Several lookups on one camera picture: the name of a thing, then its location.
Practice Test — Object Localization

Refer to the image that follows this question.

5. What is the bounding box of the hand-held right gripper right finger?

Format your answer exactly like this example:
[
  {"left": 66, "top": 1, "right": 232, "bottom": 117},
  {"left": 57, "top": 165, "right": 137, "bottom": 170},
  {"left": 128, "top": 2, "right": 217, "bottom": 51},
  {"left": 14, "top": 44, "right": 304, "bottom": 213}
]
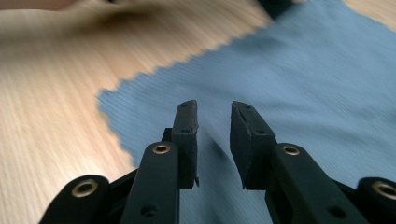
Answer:
[{"left": 229, "top": 100, "right": 372, "bottom": 224}]

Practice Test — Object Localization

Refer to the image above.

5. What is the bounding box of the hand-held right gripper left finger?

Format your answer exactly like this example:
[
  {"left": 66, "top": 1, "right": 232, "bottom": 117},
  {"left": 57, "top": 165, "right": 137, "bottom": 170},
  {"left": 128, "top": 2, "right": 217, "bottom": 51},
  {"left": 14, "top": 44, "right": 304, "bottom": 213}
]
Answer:
[{"left": 120, "top": 99, "right": 200, "bottom": 224}]

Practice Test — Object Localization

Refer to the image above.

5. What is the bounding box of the blue-grey cloth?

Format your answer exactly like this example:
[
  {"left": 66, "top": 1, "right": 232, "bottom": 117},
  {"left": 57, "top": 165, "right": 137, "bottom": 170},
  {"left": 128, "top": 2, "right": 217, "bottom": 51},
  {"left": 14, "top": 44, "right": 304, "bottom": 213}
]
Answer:
[{"left": 95, "top": 0, "right": 396, "bottom": 224}]

